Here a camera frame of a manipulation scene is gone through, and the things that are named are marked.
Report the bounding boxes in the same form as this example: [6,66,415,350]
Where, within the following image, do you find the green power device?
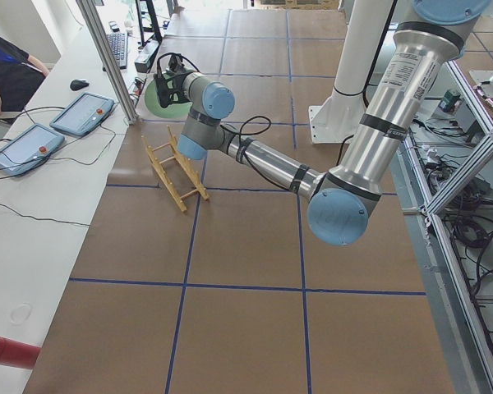
[438,89,461,112]

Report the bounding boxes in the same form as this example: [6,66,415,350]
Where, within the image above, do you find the light green round plate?
[144,78,193,118]

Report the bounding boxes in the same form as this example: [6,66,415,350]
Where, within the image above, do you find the near blue teach pendant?
[0,123,65,176]

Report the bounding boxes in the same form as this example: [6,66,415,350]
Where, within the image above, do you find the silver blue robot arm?
[154,1,487,245]

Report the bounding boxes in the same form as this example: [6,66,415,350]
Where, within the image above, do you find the blue teach pendant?
[49,92,115,136]
[0,123,65,176]

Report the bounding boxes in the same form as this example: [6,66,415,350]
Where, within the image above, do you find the wooden dish rack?
[141,126,210,213]

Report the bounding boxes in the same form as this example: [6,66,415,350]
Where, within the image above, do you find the black cable bundle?
[439,180,493,296]

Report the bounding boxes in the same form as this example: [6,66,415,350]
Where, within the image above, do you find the black keyboard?
[106,32,128,69]

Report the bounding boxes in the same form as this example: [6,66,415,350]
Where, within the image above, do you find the person in black shirt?
[0,37,49,114]

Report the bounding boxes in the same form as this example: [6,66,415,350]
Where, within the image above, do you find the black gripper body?
[154,71,188,108]

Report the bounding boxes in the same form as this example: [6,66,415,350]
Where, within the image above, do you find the red cylinder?
[0,337,40,369]

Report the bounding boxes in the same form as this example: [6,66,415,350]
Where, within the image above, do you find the far blue teach pendant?
[49,92,115,136]

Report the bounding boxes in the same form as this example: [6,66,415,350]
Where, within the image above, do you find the black computer mouse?
[69,79,90,91]

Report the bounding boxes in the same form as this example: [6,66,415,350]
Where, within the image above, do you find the aluminium frame post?
[76,0,138,125]

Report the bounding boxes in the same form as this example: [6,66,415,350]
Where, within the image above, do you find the aluminium frame rail right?
[398,50,493,393]

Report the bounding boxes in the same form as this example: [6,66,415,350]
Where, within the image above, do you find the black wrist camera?
[168,53,184,73]

